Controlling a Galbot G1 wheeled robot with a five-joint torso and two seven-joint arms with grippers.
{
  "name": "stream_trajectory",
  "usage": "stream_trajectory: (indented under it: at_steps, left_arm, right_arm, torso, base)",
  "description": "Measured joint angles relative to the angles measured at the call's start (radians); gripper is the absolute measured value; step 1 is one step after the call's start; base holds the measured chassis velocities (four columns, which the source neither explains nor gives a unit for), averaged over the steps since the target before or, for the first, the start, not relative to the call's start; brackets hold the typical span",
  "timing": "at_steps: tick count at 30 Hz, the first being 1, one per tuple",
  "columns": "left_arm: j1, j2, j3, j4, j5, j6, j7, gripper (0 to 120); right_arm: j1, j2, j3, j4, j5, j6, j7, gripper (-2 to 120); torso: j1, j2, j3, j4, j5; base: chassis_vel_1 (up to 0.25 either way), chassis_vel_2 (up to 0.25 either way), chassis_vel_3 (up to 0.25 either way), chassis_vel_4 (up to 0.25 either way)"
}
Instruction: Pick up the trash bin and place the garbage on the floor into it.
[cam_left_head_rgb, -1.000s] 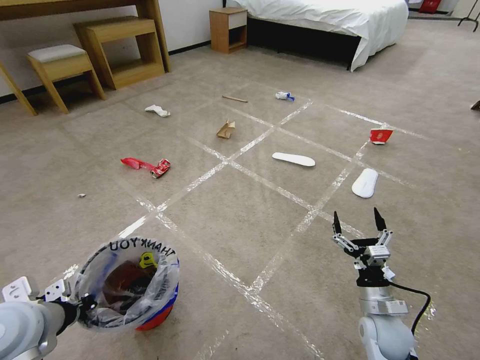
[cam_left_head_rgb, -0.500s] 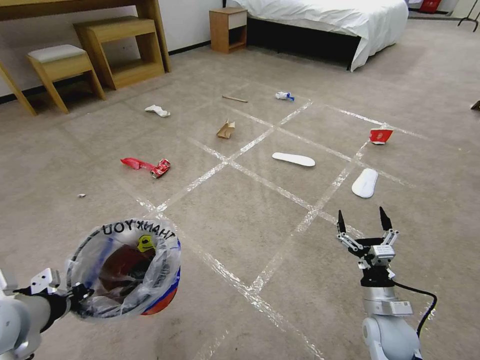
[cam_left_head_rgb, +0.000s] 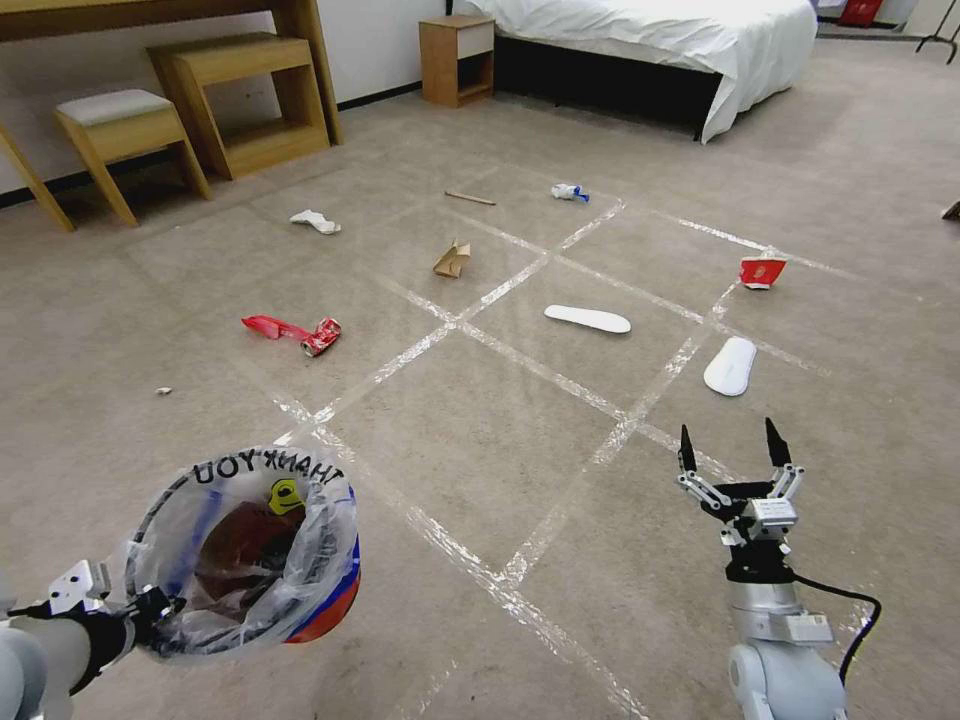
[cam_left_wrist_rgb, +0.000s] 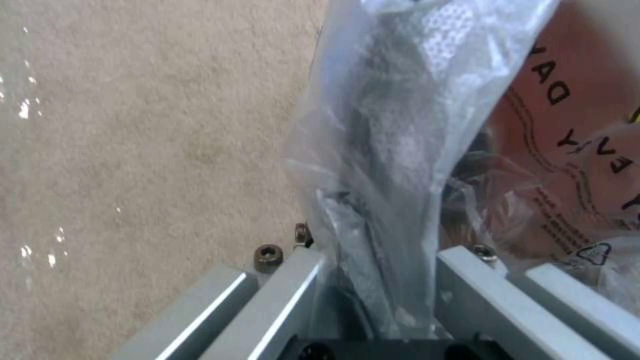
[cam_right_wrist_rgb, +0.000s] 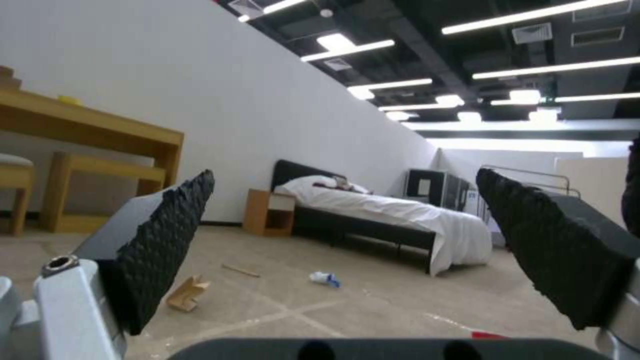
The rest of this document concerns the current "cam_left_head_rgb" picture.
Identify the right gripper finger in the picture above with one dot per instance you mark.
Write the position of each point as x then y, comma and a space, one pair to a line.
697, 480
784, 469

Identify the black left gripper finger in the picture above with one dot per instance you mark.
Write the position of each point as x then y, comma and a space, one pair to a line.
166, 606

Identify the red and blue trash bin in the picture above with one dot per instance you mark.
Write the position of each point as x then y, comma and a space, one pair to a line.
330, 611

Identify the clear plastic bin liner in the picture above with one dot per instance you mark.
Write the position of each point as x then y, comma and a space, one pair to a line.
315, 525

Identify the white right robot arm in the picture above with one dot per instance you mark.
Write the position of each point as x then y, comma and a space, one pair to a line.
780, 667

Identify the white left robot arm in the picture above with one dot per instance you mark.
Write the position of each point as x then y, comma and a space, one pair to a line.
34, 660

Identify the dark red trash in bin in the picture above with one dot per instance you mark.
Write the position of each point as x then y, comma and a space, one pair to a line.
240, 544

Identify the white slipper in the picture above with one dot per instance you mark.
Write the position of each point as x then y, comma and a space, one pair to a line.
589, 319
730, 367

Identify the red paper cup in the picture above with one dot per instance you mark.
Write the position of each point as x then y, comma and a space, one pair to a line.
761, 272

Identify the red plastic wrapper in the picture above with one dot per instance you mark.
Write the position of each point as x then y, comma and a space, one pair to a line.
266, 325

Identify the crushed red can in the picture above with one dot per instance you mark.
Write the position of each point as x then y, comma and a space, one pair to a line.
322, 336

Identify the crumpled white and blue wrapper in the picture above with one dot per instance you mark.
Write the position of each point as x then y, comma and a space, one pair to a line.
566, 192

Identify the torn brown cardboard box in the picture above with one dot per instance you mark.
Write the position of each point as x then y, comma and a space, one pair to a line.
450, 260

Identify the thin wooden stick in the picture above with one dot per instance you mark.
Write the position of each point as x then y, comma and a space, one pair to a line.
469, 197

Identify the crumpled white paper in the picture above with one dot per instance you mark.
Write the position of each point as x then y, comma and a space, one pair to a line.
315, 220

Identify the bed with white sheet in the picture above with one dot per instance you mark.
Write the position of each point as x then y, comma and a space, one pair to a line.
660, 37

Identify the black stand leg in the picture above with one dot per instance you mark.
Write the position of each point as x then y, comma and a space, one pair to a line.
941, 34

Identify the red bag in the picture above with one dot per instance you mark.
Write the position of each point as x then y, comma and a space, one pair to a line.
859, 11

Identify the wooden stool with grey cushion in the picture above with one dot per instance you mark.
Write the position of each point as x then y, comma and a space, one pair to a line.
120, 124

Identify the wooden nightstand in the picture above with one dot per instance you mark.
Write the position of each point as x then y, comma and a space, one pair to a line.
454, 45

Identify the wooden open shelf unit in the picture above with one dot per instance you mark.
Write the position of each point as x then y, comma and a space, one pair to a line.
240, 64

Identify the wooden desk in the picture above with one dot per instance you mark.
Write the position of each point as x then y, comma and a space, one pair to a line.
300, 60

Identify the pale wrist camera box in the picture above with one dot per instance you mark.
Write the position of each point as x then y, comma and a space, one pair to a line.
772, 512

